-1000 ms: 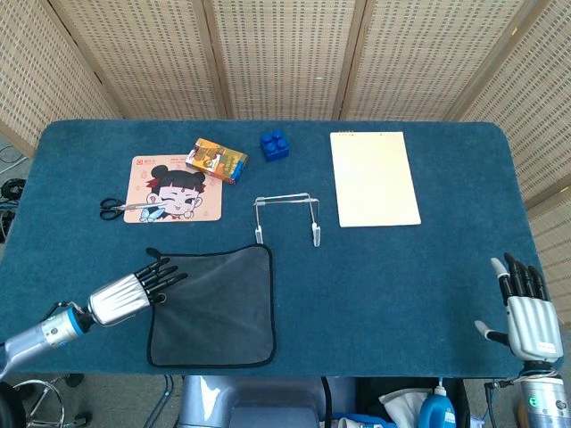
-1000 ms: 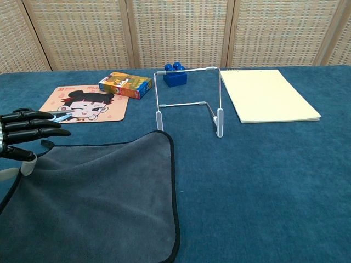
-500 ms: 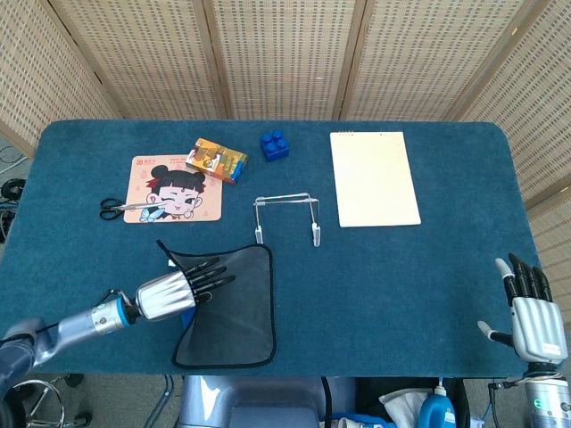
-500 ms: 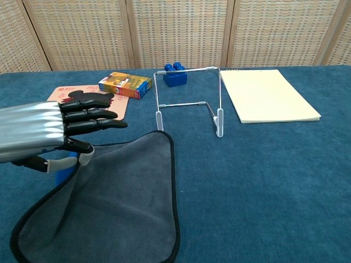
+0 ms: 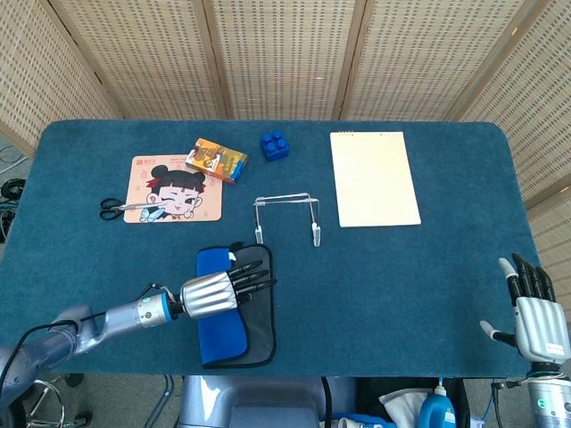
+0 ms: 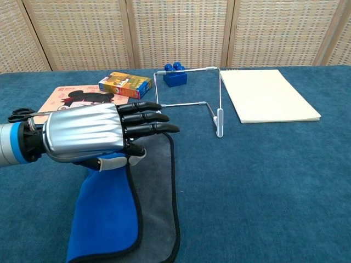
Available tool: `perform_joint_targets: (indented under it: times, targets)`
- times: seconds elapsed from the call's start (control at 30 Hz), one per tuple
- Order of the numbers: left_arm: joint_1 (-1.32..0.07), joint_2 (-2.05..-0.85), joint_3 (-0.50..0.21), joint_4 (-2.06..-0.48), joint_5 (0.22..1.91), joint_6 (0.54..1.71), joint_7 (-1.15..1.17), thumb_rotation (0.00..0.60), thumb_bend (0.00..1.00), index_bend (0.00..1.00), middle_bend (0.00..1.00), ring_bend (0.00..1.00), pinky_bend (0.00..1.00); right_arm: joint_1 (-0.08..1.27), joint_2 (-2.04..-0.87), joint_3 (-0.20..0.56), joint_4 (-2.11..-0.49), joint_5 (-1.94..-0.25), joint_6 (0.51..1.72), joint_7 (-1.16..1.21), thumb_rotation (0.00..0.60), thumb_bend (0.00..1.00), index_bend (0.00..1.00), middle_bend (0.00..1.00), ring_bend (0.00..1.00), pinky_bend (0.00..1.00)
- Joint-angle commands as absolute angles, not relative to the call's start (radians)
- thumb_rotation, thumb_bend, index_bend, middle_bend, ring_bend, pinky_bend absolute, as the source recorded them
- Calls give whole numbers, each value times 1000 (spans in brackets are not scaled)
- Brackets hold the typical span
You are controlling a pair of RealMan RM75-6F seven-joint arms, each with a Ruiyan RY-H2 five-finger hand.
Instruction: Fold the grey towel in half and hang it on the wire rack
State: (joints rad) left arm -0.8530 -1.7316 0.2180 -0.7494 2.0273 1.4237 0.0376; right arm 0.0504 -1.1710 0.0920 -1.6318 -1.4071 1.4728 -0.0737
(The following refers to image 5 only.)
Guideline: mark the chrome stool base with castors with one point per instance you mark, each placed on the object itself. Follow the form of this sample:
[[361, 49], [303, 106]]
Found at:
[[82, 418]]

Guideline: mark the silver-blue robot torso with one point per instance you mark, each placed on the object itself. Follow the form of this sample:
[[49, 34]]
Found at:
[[250, 401]]

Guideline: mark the cartoon girl mouse pad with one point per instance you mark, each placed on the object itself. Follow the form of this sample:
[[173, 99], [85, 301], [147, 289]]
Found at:
[[178, 196]]

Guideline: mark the cream paper notepad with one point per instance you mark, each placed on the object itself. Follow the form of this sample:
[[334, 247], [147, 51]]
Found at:
[[374, 178]]

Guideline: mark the blue bottle with white cap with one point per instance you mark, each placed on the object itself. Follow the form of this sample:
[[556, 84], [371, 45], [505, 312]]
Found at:
[[435, 412]]

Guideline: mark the white crumpled cloth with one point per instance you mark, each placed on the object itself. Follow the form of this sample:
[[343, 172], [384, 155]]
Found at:
[[401, 403]]

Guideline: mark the silver-blue right robot arm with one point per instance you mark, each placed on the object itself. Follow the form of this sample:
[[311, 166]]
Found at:
[[551, 401]]

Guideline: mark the grey and blue cloth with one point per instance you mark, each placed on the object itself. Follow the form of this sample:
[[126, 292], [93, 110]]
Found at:
[[223, 339]]

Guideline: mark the colourful printed card box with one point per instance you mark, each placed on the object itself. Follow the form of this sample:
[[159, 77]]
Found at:
[[218, 160]]

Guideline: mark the blue toy building brick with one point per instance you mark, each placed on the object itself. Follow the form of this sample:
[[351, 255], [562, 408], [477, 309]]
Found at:
[[275, 149]]

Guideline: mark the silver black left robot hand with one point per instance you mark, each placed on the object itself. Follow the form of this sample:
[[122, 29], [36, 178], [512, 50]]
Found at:
[[207, 296]]

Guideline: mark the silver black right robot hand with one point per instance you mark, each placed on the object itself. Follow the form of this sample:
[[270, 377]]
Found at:
[[540, 327]]

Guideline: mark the woven bamboo folding screen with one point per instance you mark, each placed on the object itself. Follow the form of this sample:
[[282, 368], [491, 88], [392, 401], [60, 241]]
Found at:
[[285, 53]]

